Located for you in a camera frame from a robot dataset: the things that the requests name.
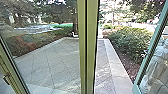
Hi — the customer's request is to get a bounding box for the green framed glass door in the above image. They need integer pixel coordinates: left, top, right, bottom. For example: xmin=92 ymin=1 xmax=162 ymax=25
xmin=131 ymin=8 xmax=168 ymax=94
xmin=0 ymin=0 xmax=100 ymax=94

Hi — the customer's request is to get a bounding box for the tree trunk outside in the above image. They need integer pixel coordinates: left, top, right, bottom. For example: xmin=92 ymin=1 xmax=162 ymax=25
xmin=72 ymin=0 xmax=80 ymax=34

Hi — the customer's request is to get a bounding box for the green bush outside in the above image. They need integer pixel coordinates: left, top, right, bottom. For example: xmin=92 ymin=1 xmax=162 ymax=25
xmin=107 ymin=26 xmax=155 ymax=64

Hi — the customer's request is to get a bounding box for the white garden bench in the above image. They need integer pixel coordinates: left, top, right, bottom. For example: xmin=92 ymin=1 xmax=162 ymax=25
xmin=71 ymin=30 xmax=80 ymax=38

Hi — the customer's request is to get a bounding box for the low green hedge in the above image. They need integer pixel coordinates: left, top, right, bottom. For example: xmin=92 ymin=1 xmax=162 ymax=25
xmin=19 ymin=26 xmax=75 ymax=43

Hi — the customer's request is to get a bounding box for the white garden statue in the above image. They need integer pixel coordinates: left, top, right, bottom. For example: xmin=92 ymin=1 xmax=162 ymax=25
xmin=139 ymin=37 xmax=168 ymax=94

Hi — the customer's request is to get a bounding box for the metal door handle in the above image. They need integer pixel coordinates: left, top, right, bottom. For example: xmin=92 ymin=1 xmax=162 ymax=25
xmin=2 ymin=75 xmax=12 ymax=86

